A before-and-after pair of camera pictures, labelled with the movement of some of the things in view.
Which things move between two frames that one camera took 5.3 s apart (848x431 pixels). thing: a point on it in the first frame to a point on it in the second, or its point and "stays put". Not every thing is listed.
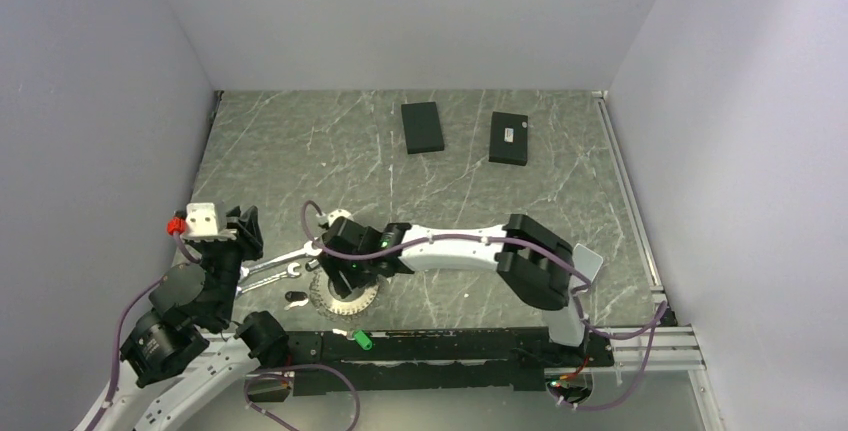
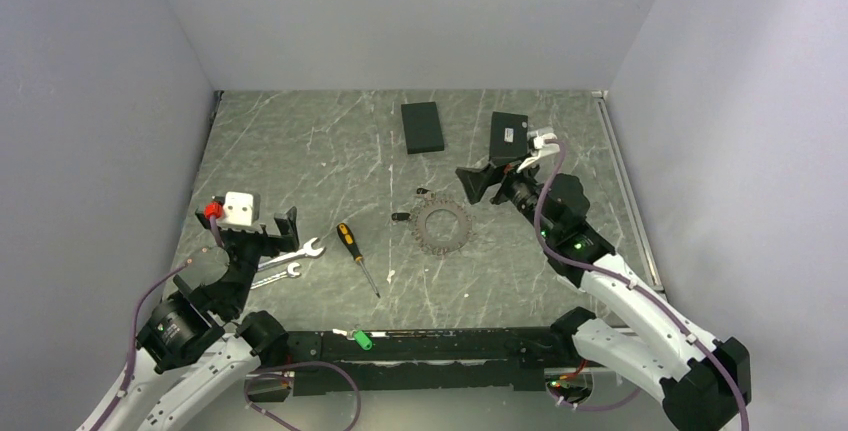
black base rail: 476,359 stays put
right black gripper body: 356,271 to 522,188
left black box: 422,127 stays put
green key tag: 363,339 stays put
